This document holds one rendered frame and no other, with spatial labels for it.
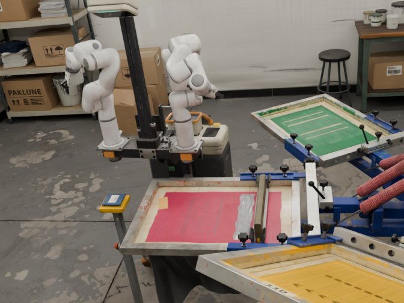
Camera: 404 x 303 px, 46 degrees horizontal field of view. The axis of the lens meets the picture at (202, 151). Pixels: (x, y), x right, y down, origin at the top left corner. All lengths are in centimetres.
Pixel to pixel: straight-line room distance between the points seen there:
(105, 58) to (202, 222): 92
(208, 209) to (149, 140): 53
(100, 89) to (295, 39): 370
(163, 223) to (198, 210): 18
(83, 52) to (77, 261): 187
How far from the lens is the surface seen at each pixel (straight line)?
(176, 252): 212
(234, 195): 245
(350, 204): 222
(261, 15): 580
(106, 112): 264
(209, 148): 314
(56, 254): 396
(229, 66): 600
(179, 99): 243
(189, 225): 228
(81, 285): 360
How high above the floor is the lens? 231
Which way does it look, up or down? 28 degrees down
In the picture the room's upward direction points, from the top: 8 degrees counter-clockwise
